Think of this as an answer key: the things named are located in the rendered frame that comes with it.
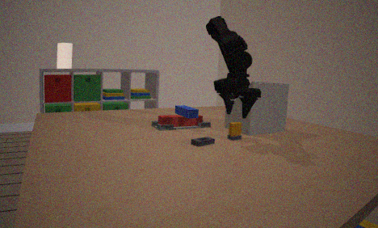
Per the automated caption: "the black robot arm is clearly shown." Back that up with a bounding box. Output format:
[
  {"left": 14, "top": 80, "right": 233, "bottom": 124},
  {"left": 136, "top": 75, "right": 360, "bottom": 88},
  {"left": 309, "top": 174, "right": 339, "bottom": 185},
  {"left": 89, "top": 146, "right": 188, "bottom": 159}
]
[{"left": 206, "top": 16, "right": 253, "bottom": 92}]

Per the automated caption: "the orange block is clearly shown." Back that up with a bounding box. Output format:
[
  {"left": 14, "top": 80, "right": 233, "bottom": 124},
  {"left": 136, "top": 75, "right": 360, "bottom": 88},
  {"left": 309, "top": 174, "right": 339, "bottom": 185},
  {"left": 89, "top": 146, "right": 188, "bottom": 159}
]
[{"left": 229, "top": 122, "right": 242, "bottom": 137}]

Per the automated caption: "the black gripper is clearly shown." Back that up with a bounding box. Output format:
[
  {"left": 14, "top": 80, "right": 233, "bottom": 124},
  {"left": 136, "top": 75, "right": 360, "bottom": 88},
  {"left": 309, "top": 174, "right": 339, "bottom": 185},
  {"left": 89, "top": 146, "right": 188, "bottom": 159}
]
[{"left": 216, "top": 70, "right": 261, "bottom": 119}]

